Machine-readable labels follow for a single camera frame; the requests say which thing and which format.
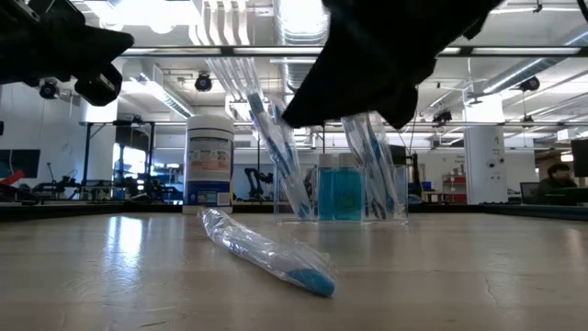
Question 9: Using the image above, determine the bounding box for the syringe blue plunger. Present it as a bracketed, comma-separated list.
[198, 206, 340, 299]

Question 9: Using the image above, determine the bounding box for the teal mouthwash bottle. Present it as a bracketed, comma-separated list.
[334, 153, 365, 222]
[317, 154, 337, 221]

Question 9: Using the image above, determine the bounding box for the dark wall screen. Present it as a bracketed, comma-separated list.
[0, 148, 41, 179]

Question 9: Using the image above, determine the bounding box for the white wipes canister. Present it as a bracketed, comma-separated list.
[182, 114, 235, 216]

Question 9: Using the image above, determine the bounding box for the black ceiling lamp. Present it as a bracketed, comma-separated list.
[194, 71, 214, 93]
[431, 108, 454, 128]
[39, 81, 61, 100]
[520, 75, 542, 93]

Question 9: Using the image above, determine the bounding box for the black frame stand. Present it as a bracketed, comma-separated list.
[80, 119, 156, 201]

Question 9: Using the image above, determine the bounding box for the black overhead beam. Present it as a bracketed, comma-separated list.
[121, 44, 588, 58]

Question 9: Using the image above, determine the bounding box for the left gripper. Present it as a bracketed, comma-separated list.
[0, 0, 135, 108]

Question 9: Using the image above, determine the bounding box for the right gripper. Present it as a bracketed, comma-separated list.
[280, 0, 504, 130]

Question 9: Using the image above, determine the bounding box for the red shelf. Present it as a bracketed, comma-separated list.
[441, 173, 468, 205]

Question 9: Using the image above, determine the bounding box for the person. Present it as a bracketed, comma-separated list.
[535, 163, 580, 206]

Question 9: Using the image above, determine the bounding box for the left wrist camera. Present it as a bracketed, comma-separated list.
[27, 0, 86, 28]

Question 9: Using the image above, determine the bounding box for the thin silver ceiling duct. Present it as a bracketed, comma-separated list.
[480, 20, 588, 96]

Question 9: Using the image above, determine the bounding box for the white column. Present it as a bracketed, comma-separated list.
[463, 94, 506, 206]

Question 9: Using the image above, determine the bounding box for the black monitor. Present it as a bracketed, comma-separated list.
[390, 144, 408, 166]
[571, 138, 588, 178]

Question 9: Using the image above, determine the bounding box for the clear acrylic organizer box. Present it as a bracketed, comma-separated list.
[274, 164, 410, 226]

